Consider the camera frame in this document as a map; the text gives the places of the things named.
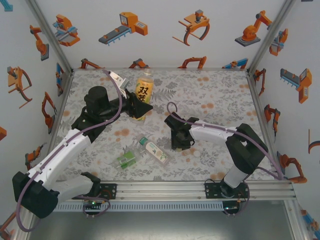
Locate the pale yellow bottle cap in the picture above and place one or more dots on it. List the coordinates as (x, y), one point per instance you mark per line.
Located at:
(179, 149)

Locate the yellow lemon tea bottle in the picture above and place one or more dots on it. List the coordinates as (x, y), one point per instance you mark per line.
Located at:
(143, 88)

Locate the small green packet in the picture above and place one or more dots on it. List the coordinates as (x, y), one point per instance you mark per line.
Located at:
(126, 158)

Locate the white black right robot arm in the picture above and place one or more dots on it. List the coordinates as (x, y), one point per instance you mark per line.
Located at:
(212, 133)

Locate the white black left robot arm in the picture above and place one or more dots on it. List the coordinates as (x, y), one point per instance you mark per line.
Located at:
(62, 152)

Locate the white bottle cap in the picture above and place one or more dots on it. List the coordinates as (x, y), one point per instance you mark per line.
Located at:
(197, 153)

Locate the floral patterned table cover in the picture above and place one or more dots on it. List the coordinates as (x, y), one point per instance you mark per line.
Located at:
(212, 87)

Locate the small control board green light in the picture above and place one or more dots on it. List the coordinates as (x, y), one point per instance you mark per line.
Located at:
(93, 203)
(231, 207)

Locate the aluminium table side rail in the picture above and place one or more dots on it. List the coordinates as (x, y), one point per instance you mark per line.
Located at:
(264, 125)
(61, 110)

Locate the long aluminium base rail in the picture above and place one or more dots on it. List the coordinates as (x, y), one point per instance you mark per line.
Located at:
(160, 191)

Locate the aluminium frame post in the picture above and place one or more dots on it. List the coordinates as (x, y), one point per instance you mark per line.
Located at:
(271, 35)
(50, 35)

